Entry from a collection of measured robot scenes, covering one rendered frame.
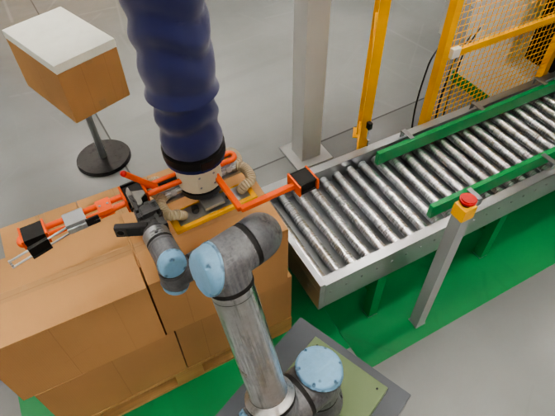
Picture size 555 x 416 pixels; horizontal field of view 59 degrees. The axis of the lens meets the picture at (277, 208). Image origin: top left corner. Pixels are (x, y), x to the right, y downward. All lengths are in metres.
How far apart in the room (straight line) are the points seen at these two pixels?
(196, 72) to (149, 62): 0.13
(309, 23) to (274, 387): 2.16
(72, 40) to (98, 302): 1.80
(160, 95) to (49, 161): 2.61
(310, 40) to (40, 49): 1.58
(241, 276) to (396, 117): 3.18
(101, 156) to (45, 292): 2.00
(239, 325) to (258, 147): 2.68
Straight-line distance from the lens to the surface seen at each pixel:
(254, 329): 1.24
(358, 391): 1.84
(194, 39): 1.43
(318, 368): 1.56
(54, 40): 3.31
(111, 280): 1.98
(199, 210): 1.85
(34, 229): 1.81
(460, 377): 2.86
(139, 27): 1.42
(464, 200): 2.12
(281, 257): 2.14
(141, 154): 3.88
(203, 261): 1.09
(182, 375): 2.66
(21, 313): 2.03
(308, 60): 3.13
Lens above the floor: 2.51
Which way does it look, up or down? 49 degrees down
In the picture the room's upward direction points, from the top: 1 degrees counter-clockwise
